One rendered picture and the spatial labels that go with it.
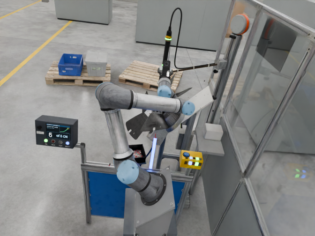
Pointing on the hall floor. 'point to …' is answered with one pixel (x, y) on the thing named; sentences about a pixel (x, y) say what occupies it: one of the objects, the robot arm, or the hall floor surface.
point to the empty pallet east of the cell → (146, 76)
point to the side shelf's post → (196, 177)
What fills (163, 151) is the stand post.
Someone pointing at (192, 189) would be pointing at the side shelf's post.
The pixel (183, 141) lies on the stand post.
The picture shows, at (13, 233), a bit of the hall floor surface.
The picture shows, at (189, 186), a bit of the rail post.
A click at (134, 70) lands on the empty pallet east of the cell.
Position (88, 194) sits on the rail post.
